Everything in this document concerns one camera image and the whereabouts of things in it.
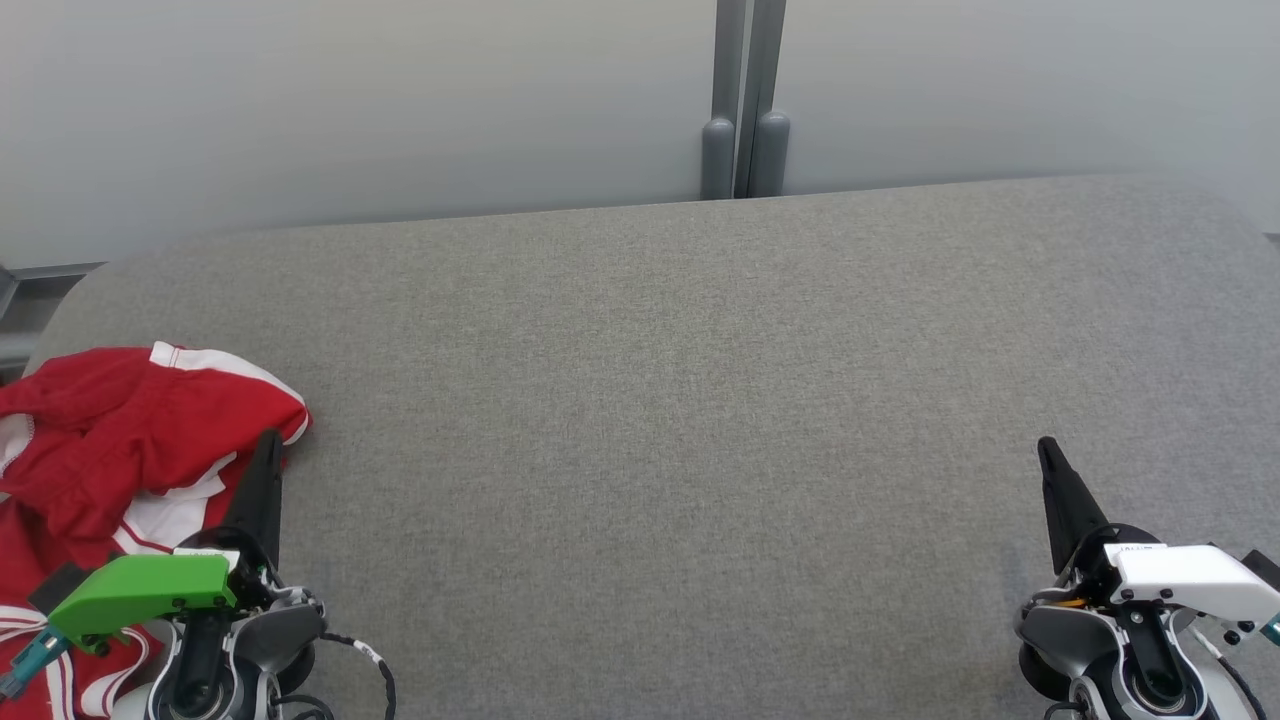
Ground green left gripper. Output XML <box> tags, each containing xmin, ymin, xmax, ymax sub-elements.
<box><xmin>48</xmin><ymin>430</ymin><xmax>285</xmax><ymax>653</ymax></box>

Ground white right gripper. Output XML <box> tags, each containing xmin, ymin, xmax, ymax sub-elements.
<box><xmin>1036</xmin><ymin>436</ymin><xmax>1280</xmax><ymax>631</ymax></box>

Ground red shorts with white stripe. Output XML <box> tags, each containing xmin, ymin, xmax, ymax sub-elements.
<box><xmin>0</xmin><ymin>342</ymin><xmax>313</xmax><ymax>561</ymax></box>

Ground red shirt with white sleeves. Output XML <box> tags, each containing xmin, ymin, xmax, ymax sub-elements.
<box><xmin>0</xmin><ymin>455</ymin><xmax>246</xmax><ymax>720</ymax></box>

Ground black left arm cable bundle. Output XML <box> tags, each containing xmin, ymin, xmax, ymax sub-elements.
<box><xmin>300</xmin><ymin>628</ymin><xmax>398</xmax><ymax>720</ymax></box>

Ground left camera cable teal plug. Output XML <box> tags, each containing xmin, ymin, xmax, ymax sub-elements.
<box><xmin>0</xmin><ymin>625</ymin><xmax>73</xmax><ymax>701</ymax></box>

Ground grey partition post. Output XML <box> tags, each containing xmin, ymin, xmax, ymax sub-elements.
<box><xmin>748</xmin><ymin>0</ymin><xmax>791</xmax><ymax>198</ymax></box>
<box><xmin>700</xmin><ymin>0</ymin><xmax>749</xmax><ymax>201</ymax></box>

